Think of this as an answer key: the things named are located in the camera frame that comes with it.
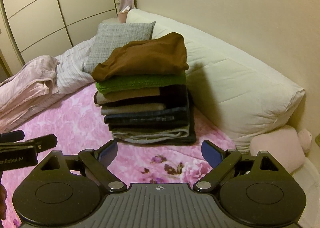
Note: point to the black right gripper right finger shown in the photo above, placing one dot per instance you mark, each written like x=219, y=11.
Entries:
x=222, y=163

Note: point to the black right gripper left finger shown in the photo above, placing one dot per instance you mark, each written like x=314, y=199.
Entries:
x=96, y=163

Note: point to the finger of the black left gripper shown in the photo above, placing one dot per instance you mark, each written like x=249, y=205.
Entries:
x=40, y=144
x=12, y=136

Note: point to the brown long-sleeve shirt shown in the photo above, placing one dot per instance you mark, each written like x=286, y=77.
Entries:
x=166, y=55

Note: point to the person's left hand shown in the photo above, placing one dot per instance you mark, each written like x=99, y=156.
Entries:
x=3, y=206

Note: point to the pink floral bedspread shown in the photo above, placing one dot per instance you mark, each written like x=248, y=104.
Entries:
x=78, y=124

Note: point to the grey folded garment bottom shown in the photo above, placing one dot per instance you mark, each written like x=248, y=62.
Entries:
x=150, y=136

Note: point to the grey-brown folded garment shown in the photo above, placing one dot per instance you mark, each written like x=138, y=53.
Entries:
x=135, y=108

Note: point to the light pink folded duvet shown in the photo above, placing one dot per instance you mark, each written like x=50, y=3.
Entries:
x=34, y=83

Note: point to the tan folded garment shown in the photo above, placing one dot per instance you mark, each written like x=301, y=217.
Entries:
x=116, y=96

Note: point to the pink plush toy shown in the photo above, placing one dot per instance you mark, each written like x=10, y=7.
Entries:
x=287, y=146

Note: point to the large white pillow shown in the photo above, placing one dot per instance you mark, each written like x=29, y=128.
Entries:
x=240, y=94

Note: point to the dark blue folded jeans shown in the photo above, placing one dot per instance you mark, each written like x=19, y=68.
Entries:
x=167, y=115

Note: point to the green knitted folded sweater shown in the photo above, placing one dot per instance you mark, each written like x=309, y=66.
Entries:
x=120, y=83

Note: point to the white striped bed sheet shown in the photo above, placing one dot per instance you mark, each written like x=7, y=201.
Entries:
x=70, y=70

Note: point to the black folded garment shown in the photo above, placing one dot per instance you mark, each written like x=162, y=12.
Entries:
x=172, y=97

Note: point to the grey checked cushion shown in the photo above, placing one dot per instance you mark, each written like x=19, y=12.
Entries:
x=112, y=36

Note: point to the pink cup on nightstand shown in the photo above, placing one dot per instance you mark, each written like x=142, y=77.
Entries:
x=122, y=16

